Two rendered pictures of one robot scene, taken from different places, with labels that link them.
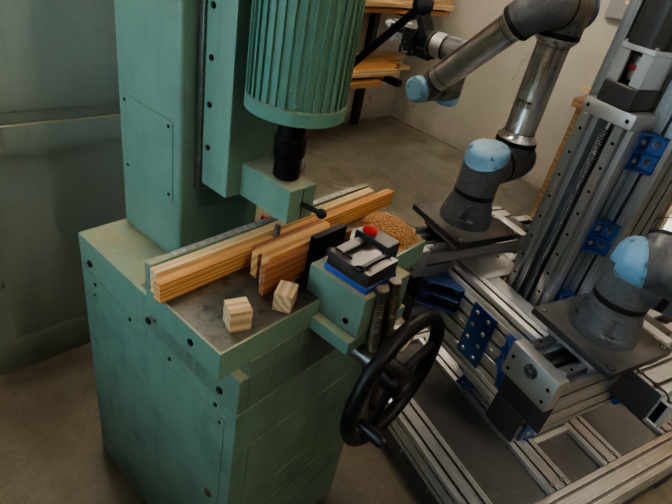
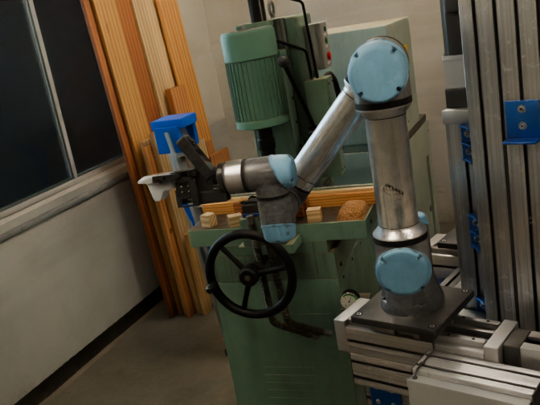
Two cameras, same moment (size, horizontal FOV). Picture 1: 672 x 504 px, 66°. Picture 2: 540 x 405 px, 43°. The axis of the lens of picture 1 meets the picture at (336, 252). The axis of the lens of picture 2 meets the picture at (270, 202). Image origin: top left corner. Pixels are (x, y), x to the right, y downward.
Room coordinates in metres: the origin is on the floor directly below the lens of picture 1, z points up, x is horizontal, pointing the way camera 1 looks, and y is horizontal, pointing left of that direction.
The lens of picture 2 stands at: (0.29, -2.01, 1.56)
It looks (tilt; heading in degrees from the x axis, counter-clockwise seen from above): 16 degrees down; 75
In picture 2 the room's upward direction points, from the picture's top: 10 degrees counter-clockwise
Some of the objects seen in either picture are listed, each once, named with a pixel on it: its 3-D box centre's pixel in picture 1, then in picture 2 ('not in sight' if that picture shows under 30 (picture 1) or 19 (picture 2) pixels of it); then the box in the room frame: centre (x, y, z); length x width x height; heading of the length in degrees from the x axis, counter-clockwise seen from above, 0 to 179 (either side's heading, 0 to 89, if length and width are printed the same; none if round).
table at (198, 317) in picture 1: (321, 283); (279, 228); (0.84, 0.02, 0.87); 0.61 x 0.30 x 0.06; 145
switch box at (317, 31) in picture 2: not in sight; (317, 46); (1.18, 0.30, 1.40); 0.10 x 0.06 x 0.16; 55
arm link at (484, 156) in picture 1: (484, 166); not in sight; (1.38, -0.36, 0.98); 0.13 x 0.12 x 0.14; 139
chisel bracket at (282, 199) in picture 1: (276, 192); not in sight; (0.89, 0.14, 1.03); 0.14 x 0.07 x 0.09; 55
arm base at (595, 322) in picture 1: (612, 311); (410, 284); (0.96, -0.63, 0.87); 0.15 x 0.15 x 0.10
